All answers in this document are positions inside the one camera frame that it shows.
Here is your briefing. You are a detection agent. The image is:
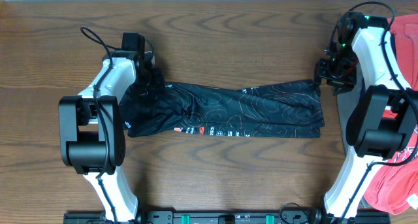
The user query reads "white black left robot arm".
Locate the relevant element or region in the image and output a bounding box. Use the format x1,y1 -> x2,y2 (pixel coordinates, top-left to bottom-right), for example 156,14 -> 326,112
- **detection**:
58,50 -> 155,223

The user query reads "black orange-patterned jersey shirt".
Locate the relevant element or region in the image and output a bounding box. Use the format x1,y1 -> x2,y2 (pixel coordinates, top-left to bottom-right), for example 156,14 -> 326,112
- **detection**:
120,80 -> 325,138

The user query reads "grey folded garment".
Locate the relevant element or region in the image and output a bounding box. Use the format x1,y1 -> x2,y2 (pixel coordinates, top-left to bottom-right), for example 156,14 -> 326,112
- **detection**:
336,67 -> 372,209

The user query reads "red t-shirt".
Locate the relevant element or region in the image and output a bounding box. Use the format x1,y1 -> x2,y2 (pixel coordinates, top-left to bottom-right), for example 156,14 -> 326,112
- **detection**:
362,13 -> 418,216

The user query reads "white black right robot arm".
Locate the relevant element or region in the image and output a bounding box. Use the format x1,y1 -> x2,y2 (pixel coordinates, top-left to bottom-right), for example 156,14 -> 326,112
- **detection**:
314,11 -> 417,223

